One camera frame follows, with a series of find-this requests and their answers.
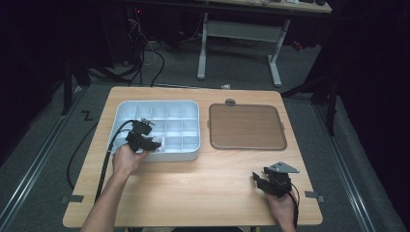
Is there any thick black braided cable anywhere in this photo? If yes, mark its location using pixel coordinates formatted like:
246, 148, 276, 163
94, 119, 138, 203

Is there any brown flat tray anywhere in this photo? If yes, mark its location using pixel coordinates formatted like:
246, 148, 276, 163
207, 98, 288, 152

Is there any white-legged wooden desk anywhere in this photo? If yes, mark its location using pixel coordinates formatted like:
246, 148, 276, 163
192, 0, 333, 88

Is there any thin black cable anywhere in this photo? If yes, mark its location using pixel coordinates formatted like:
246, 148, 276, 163
66, 122, 100, 191

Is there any white compartment storage box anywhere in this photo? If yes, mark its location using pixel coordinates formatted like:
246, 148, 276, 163
107, 100, 201, 162

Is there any person's right hand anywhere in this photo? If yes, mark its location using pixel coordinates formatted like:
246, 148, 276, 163
264, 191, 298, 226

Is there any metal floor rail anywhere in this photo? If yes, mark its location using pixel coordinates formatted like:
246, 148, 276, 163
0, 93, 83, 223
313, 102, 378, 232

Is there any black floor cable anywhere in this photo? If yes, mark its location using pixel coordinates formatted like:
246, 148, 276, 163
129, 47, 166, 88

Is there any person's left hand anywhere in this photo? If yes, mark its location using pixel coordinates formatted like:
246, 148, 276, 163
111, 143, 150, 178

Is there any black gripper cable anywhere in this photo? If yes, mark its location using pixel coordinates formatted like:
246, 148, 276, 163
288, 183, 301, 230

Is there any black metal stand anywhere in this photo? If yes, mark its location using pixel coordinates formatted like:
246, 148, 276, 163
61, 57, 93, 116
279, 73, 339, 136

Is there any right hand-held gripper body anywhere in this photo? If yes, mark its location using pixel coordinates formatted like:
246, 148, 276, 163
260, 161, 301, 198

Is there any grey tape piece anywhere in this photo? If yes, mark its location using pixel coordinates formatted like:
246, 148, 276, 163
60, 194, 85, 205
304, 190, 326, 204

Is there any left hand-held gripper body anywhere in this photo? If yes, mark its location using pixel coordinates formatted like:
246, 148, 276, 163
124, 117, 157, 154

